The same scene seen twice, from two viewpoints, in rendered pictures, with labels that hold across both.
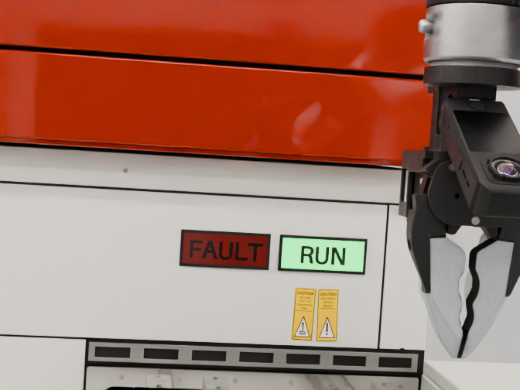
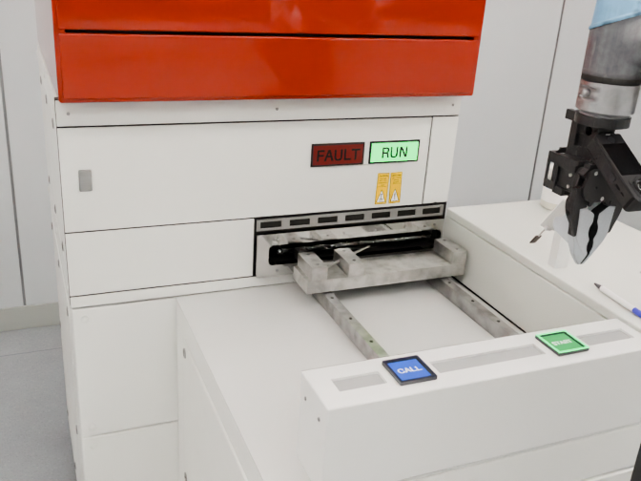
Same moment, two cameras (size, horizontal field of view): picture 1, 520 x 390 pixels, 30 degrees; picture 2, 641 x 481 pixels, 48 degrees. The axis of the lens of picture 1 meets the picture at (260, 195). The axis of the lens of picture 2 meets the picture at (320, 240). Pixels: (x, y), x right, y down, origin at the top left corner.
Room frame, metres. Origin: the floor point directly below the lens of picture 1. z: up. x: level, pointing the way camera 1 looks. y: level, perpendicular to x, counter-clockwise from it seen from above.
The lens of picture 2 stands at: (-0.10, 0.48, 1.49)
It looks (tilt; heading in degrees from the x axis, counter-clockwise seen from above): 22 degrees down; 343
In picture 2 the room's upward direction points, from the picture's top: 4 degrees clockwise
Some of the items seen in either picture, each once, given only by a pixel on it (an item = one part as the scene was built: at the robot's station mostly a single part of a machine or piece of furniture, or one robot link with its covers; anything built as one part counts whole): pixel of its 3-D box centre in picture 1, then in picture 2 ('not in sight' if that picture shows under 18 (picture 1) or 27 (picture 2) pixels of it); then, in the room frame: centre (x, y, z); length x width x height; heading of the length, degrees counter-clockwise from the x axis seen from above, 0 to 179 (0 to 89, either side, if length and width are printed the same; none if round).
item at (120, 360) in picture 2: not in sight; (226, 366); (1.60, 0.21, 0.41); 0.82 x 0.71 x 0.82; 97
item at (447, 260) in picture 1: (435, 291); (568, 230); (0.72, -0.14, 1.14); 0.06 x 0.03 x 0.09; 7
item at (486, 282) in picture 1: (474, 292); (586, 228); (0.73, -0.17, 1.14); 0.06 x 0.03 x 0.09; 7
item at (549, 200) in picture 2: not in sight; (559, 187); (1.28, -0.50, 1.01); 0.07 x 0.07 x 0.10
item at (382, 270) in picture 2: not in sight; (381, 270); (1.20, -0.05, 0.87); 0.36 x 0.08 x 0.03; 97
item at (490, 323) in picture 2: not in sight; (484, 317); (1.02, -0.21, 0.84); 0.50 x 0.02 x 0.03; 7
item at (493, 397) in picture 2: not in sight; (484, 398); (0.69, -0.03, 0.89); 0.55 x 0.09 x 0.14; 97
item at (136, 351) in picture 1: (256, 357); (354, 217); (1.27, -0.01, 0.96); 0.44 x 0.01 x 0.02; 97
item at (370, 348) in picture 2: not in sight; (360, 336); (0.99, 0.06, 0.84); 0.50 x 0.02 x 0.03; 7
